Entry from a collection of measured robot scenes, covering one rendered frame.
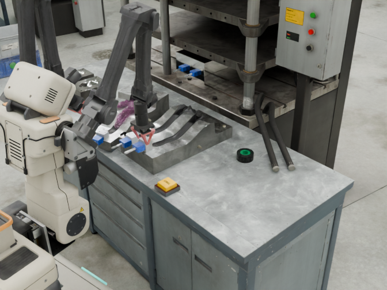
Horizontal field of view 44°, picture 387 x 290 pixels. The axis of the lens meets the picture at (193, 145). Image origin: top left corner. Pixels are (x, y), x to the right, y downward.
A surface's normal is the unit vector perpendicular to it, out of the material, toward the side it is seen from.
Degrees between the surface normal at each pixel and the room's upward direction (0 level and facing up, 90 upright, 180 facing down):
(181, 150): 90
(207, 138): 90
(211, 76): 90
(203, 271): 90
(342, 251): 0
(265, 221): 0
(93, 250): 0
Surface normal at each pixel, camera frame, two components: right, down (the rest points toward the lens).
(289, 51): -0.75, 0.35
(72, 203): 0.80, 0.31
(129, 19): -0.34, 0.10
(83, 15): 0.55, 0.43
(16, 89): -0.46, -0.26
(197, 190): -0.01, -0.85
